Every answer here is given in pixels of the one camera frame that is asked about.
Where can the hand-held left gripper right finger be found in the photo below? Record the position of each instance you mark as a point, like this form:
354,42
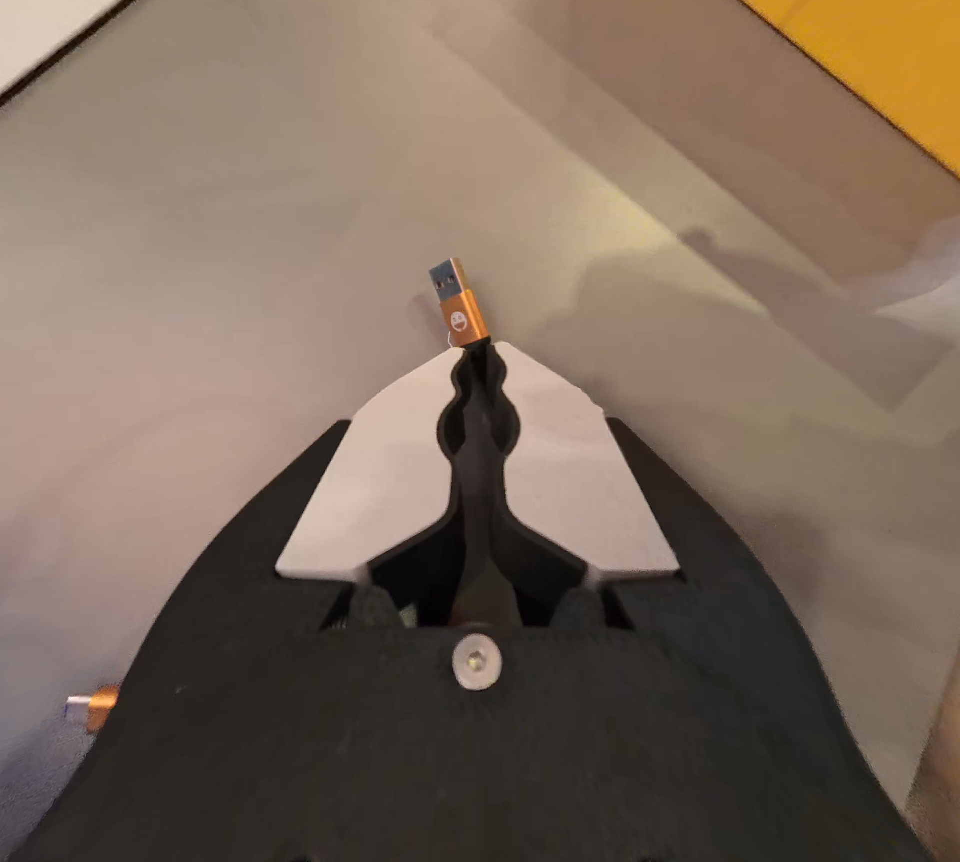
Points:
577,480

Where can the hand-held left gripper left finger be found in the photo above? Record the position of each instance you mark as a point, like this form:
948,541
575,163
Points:
375,480

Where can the yellow panel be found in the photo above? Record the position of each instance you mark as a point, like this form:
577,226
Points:
840,0

